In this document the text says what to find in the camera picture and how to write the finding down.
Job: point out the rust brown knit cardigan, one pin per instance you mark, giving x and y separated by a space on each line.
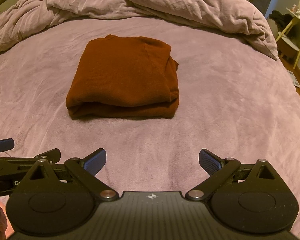
123 77

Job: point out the person's left hand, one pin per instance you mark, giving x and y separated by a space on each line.
5 227

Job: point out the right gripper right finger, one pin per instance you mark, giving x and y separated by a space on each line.
249 198

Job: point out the cream side table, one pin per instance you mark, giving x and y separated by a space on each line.
292 41

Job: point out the lilac fleece bed sheet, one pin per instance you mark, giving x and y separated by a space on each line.
234 101

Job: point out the dark clothes pile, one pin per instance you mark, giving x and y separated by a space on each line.
281 20

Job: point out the paper on floor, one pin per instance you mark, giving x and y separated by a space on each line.
294 79

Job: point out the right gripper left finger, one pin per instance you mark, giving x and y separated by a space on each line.
85 193

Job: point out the lilac crumpled duvet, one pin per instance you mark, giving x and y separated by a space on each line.
28 17

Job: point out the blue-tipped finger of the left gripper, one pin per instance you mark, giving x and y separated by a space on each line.
6 144

